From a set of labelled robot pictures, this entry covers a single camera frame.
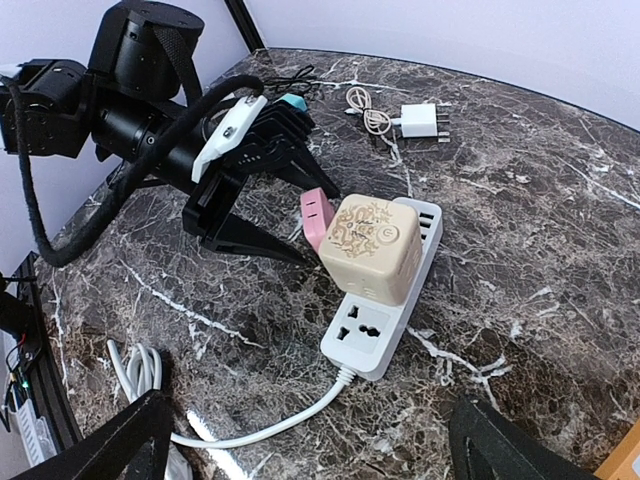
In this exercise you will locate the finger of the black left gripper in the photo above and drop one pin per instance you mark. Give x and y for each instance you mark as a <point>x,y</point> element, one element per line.
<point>237,236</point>
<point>301,170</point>

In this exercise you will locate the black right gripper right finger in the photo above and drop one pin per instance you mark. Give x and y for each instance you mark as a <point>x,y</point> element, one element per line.
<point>486,445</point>

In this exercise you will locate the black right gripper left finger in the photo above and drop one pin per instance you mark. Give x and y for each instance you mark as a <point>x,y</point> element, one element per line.
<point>138,436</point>

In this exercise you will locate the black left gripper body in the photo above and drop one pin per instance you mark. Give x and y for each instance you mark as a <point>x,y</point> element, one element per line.
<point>279,126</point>

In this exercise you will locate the teal usb charger plug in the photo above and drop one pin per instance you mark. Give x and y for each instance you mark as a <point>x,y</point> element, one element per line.
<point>295,101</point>

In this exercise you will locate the pink plug adapter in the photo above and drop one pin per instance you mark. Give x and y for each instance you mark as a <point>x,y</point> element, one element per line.
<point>317,214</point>

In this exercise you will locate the beige cube socket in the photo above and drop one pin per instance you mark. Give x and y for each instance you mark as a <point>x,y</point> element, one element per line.
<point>373,248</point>

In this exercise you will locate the white usb charger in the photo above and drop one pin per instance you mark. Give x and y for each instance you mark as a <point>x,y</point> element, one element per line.
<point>425,120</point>

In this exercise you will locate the white power strip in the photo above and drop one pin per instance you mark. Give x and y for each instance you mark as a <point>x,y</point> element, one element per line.
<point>363,335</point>

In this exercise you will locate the orange power strip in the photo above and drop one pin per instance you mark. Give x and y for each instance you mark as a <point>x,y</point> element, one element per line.
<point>623,462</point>

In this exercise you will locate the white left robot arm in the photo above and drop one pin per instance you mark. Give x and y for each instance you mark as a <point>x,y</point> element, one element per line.
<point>139,98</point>

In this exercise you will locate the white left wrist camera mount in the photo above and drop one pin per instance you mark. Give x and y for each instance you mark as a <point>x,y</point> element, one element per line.
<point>229,133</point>

